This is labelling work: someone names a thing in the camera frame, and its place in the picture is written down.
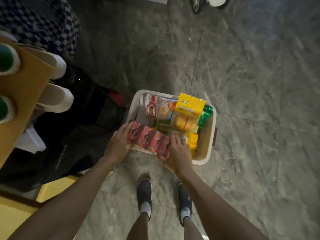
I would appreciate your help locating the person's left leg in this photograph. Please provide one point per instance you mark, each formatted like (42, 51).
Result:
(137, 227)

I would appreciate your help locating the plain white child shoe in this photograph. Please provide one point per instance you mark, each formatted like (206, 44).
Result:
(55, 64)
(58, 98)

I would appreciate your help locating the black left slip-on shoe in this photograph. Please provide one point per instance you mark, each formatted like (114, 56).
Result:
(144, 192)

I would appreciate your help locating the checkered fabric bag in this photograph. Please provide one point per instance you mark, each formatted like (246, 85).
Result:
(37, 24)

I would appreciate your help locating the person's left hand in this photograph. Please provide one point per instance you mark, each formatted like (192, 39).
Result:
(117, 144)

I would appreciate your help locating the green snack packet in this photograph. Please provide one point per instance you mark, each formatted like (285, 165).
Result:
(205, 117)

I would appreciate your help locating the white ride-on toy car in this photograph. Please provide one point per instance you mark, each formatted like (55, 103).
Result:
(215, 1)

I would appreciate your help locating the white child shoe green trim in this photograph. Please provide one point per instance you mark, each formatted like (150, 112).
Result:
(7, 58)
(5, 109)

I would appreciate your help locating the white folded paper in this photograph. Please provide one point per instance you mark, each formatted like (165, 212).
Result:
(31, 141)

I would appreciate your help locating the black right slip-on shoe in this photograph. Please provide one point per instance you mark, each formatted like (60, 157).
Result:
(184, 197)

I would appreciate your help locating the black slip-on shoe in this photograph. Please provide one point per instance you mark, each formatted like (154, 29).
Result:
(144, 192)
(184, 197)

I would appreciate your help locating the person's left forearm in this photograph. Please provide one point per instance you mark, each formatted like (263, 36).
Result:
(70, 202)

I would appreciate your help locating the person's right hand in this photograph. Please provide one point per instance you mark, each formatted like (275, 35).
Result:
(180, 154)

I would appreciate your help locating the person's leg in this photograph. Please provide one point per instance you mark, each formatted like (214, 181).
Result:
(192, 229)
(137, 227)

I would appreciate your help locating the person's right forearm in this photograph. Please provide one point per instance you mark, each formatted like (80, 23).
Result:
(220, 212)

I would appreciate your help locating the beige snack basket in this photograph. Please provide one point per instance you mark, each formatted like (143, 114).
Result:
(206, 144)

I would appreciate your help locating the black appliance box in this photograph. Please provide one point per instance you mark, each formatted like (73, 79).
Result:
(75, 137)

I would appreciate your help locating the small yellow packet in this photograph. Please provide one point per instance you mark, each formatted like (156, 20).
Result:
(193, 144)

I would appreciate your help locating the white children's shoes on cardboard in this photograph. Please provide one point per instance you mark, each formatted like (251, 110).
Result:
(25, 92)

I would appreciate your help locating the red plastic piece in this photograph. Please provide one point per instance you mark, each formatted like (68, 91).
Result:
(117, 98)

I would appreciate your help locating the person's right leg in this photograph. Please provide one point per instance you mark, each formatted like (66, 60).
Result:
(192, 229)

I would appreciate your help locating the yellow wooden side table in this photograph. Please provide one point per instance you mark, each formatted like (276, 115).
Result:
(12, 212)

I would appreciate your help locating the large yellow snack packet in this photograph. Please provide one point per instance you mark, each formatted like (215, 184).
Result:
(190, 107)

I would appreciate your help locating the red drink can pack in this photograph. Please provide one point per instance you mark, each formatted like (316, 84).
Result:
(147, 138)

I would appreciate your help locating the red white snack packet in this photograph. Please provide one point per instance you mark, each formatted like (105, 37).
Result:
(157, 107)

